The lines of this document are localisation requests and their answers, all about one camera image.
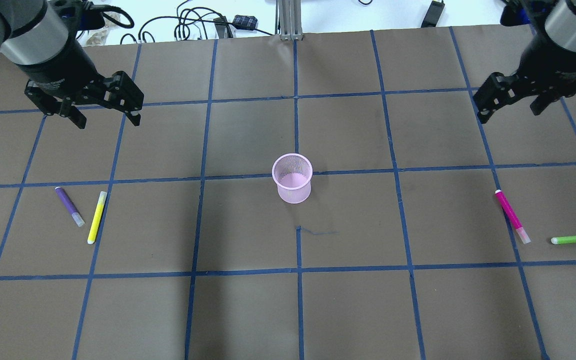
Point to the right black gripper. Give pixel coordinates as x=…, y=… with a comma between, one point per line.
x=548, y=64

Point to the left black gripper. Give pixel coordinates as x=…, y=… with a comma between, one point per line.
x=64, y=66

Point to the purple marker pen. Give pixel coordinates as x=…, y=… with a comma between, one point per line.
x=70, y=206

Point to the pink marker pen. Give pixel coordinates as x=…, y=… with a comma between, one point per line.
x=512, y=216

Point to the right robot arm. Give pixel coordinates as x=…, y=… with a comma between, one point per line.
x=555, y=19

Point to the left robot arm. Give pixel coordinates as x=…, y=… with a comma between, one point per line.
x=40, y=38

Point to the pink mesh cup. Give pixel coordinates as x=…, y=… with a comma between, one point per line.
x=292, y=174

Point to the black power adapter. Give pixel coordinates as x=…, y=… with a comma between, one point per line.
x=433, y=14

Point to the yellow marker pen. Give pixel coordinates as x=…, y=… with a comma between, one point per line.
x=97, y=218

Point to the small black device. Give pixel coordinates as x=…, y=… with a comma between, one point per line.
x=245, y=22

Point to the aluminium frame post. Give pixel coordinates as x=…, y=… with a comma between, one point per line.
x=288, y=20

